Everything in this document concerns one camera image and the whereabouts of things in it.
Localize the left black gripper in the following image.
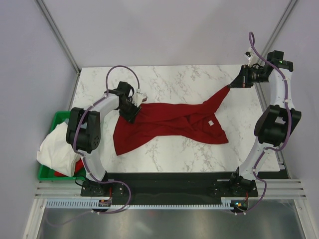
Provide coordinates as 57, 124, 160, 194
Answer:
118, 100, 142, 125

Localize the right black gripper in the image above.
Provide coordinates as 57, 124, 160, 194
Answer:
228, 65, 269, 89

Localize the dark red t shirt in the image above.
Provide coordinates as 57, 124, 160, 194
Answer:
113, 86, 230, 156

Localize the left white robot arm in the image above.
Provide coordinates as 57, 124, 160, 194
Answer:
66, 82, 146, 196

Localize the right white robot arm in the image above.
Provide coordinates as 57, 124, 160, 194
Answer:
228, 50, 302, 196

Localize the bright red t shirt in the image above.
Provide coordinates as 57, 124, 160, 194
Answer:
54, 159, 84, 177

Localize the white t shirt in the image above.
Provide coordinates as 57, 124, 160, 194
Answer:
36, 122, 81, 171

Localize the green plastic bin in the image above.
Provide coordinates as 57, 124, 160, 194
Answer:
37, 111, 85, 181

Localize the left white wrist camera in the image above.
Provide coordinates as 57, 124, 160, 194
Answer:
132, 88, 148, 106

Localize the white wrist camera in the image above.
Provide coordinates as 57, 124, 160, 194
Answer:
132, 88, 148, 106
245, 46, 255, 65

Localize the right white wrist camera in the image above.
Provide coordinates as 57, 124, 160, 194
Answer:
245, 46, 255, 65

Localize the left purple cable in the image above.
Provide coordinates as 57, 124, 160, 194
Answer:
46, 65, 142, 228

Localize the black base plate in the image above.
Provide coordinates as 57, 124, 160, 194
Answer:
81, 172, 258, 204

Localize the white slotted cable duct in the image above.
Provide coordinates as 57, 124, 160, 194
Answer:
45, 198, 233, 210

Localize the left aluminium frame post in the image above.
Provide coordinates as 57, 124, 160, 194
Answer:
34, 0, 81, 76

